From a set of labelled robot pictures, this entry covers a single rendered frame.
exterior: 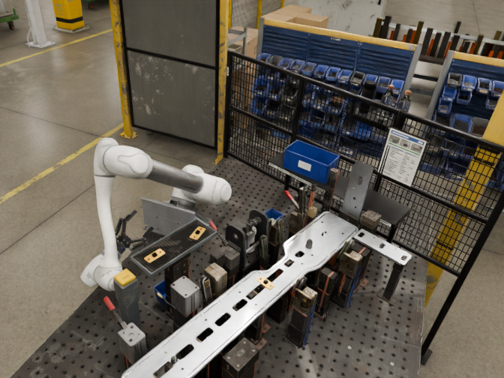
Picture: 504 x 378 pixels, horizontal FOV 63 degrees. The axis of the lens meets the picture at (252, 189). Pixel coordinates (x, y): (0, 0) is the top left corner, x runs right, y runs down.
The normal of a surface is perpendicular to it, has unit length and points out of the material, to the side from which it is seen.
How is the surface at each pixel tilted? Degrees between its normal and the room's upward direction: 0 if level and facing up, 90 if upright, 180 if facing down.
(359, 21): 90
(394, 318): 0
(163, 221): 90
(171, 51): 93
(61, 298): 0
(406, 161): 90
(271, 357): 0
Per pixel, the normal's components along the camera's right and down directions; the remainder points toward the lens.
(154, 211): -0.33, 0.52
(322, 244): 0.07, -0.82
